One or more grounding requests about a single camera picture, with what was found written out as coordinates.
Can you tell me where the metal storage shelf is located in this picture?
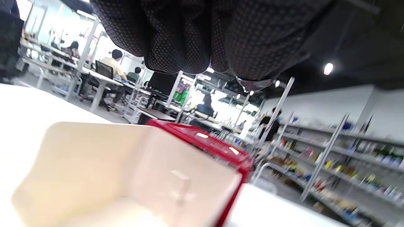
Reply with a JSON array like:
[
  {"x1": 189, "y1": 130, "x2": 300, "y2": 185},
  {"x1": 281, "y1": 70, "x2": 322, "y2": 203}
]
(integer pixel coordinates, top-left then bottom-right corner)
[{"x1": 252, "y1": 112, "x2": 404, "y2": 227}]

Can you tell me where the cream tea bag box drawer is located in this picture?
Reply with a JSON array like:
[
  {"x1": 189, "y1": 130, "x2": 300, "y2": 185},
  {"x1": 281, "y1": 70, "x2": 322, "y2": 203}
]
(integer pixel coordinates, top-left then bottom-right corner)
[{"x1": 11, "y1": 121, "x2": 243, "y2": 227}]

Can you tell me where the white desk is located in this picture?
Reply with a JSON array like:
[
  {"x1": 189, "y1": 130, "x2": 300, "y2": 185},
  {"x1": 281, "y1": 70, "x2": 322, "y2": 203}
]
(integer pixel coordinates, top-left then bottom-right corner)
[{"x1": 19, "y1": 41, "x2": 152, "y2": 123}]

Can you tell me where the large black monitor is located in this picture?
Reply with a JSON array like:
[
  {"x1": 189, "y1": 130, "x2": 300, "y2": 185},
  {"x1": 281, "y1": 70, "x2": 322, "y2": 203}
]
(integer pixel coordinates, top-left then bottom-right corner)
[{"x1": 147, "y1": 72, "x2": 177, "y2": 97}]

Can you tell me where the red tea bag box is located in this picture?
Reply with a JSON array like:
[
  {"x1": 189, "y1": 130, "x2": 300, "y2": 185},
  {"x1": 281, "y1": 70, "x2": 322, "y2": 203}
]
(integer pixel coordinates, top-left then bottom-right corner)
[{"x1": 146, "y1": 119, "x2": 254, "y2": 227}]

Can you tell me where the white post with sign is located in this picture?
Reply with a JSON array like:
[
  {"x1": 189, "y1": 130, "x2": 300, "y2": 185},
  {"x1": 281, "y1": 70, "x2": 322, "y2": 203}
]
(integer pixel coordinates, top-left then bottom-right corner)
[{"x1": 166, "y1": 71, "x2": 184, "y2": 108}]

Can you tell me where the white metal post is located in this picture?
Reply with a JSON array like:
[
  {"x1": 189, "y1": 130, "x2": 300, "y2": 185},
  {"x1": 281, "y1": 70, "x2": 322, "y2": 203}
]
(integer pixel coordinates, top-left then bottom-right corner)
[
  {"x1": 66, "y1": 16, "x2": 100, "y2": 101},
  {"x1": 252, "y1": 77, "x2": 295, "y2": 155}
]

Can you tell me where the dark wood desktop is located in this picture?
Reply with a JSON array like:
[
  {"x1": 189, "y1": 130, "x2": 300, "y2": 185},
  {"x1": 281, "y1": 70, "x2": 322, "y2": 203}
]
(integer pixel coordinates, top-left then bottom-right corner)
[{"x1": 136, "y1": 107, "x2": 176, "y2": 124}]

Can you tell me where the black office chair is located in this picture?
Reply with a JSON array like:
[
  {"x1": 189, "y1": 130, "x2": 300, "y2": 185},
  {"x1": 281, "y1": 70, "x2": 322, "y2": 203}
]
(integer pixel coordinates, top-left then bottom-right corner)
[{"x1": 95, "y1": 61, "x2": 114, "y2": 80}]

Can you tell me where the green board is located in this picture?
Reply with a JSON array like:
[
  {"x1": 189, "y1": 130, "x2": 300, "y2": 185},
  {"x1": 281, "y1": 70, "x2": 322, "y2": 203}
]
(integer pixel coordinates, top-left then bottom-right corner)
[{"x1": 173, "y1": 90, "x2": 189, "y2": 104}]

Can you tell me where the row of shelf goods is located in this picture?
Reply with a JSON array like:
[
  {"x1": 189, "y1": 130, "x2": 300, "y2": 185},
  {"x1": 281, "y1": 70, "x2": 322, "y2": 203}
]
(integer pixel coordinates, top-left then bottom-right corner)
[{"x1": 278, "y1": 123, "x2": 404, "y2": 227}]

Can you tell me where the person's left hand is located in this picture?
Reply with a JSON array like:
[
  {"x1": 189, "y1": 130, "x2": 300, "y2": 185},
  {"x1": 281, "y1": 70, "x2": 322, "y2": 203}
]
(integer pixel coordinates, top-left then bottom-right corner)
[{"x1": 90, "y1": 0, "x2": 335, "y2": 92}]

